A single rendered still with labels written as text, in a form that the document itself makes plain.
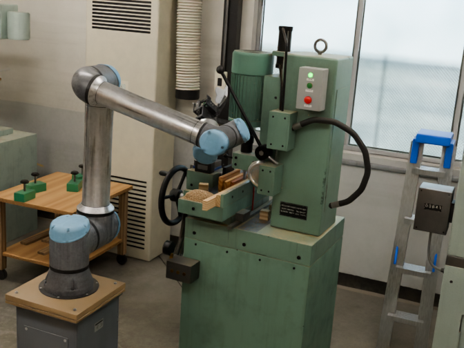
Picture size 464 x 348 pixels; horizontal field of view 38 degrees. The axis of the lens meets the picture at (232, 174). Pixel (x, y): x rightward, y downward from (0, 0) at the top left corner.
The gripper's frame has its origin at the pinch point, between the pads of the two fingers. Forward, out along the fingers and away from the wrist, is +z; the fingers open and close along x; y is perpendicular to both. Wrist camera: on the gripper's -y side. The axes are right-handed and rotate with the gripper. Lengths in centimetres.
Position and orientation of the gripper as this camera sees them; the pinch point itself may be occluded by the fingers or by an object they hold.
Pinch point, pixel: (213, 95)
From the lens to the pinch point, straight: 272.3
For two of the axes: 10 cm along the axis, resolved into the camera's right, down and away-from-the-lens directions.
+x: -7.6, 4.2, 4.9
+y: -6.4, -5.4, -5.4
